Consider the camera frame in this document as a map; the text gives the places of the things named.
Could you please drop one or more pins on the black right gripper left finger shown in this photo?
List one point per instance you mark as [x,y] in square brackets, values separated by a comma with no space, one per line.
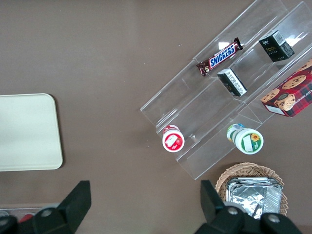
[73,204]

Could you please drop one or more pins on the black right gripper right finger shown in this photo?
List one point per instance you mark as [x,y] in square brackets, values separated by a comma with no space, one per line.
[212,204]

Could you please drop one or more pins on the aluminium foil tray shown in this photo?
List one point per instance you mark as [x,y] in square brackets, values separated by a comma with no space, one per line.
[251,202]
[251,180]

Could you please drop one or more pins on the light tan wicker basket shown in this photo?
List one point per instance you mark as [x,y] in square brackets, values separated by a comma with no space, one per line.
[243,169]

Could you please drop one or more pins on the cream rectangular plastic tray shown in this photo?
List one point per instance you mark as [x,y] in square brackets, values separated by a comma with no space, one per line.
[26,131]

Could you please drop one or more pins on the red-labelled plastic bottle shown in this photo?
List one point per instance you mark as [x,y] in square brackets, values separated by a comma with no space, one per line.
[25,217]

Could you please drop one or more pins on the clear acrylic box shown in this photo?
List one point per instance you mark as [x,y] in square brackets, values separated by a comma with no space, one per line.
[14,209]

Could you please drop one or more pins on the green-lidded sunflower cup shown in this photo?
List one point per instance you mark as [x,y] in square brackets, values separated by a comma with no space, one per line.
[248,141]

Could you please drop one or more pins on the red-lidded yogurt cup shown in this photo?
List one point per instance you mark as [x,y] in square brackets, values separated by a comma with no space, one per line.
[173,141]

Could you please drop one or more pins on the clear acrylic stepped display rack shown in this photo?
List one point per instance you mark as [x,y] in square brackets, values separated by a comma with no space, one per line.
[195,109]
[256,80]

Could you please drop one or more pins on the small black carton box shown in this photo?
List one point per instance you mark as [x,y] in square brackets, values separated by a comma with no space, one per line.
[275,48]
[232,81]

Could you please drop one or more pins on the red tartan cookie box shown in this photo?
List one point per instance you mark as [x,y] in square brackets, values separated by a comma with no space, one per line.
[292,95]

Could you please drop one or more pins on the Snickers chocolate bar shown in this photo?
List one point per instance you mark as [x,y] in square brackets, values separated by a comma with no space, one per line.
[220,57]

